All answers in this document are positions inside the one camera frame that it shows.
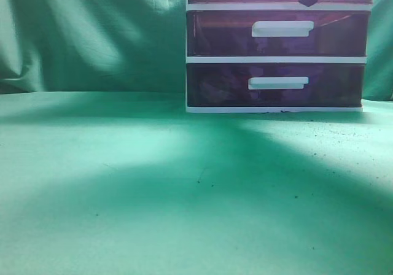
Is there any white drawer cabinet frame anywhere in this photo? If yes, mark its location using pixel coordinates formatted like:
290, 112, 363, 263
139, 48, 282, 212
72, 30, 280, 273
185, 0, 373, 113

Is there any green cloth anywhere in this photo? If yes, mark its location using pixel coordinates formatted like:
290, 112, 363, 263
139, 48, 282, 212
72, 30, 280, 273
1, 0, 392, 274

